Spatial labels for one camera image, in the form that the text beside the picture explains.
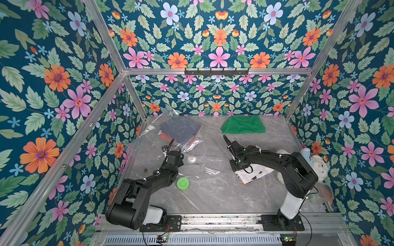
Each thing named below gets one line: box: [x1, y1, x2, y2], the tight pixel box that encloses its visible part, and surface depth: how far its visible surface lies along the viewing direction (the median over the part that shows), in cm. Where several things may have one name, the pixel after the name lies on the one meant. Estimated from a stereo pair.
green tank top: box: [220, 115, 266, 134], surface depth 114 cm
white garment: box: [234, 162, 275, 186], surface depth 89 cm
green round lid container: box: [176, 176, 190, 191], surface depth 84 cm
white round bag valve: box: [187, 156, 197, 163], surface depth 97 cm
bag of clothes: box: [135, 113, 205, 153], surface depth 104 cm
